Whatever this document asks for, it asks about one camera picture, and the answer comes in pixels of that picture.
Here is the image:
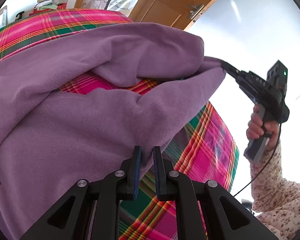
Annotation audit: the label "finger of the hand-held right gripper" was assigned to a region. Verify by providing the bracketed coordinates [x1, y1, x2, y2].
[221, 60, 243, 81]

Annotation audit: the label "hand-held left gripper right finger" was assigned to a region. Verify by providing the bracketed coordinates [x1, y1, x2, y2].
[152, 145, 279, 240]

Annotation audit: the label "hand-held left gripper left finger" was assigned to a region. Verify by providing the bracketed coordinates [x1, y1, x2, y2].
[20, 146, 143, 240]

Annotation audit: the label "purple fleece pants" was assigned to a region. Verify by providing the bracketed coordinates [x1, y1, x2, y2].
[0, 22, 227, 240]

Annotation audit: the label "person's right forearm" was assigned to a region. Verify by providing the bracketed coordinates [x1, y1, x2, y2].
[250, 140, 300, 240]

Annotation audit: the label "person's right hand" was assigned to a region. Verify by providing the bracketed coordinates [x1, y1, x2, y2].
[247, 104, 282, 153]

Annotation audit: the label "plaid bed sheet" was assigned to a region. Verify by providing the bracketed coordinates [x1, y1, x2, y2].
[0, 9, 240, 240]

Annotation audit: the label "wooden door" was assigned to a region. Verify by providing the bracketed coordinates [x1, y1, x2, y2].
[129, 0, 240, 32]

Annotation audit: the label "metal door handle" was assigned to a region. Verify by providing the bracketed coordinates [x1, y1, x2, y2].
[186, 4, 205, 20]

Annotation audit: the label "black cable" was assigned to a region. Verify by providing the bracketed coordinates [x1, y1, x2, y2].
[234, 122, 282, 197]

